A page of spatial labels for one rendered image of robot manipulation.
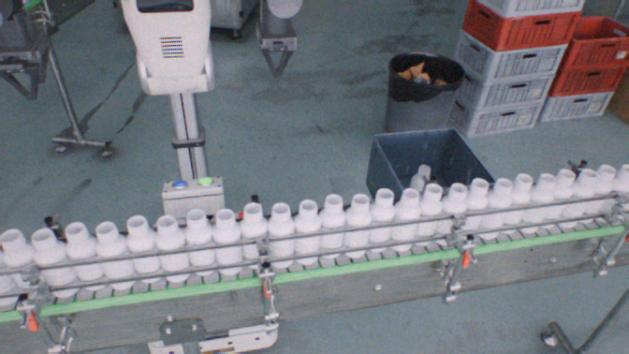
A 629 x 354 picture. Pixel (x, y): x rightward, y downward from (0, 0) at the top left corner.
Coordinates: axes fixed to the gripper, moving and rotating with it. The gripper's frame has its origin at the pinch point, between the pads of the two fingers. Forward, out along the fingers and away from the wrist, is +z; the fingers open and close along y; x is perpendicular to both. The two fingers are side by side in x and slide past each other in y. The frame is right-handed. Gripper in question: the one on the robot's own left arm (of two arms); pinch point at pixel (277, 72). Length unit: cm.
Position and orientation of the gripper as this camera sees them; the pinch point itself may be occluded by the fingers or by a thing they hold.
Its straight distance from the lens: 94.9
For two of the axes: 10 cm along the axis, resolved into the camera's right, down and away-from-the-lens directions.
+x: -9.8, 1.0, -1.8
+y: -2.0, -6.1, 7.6
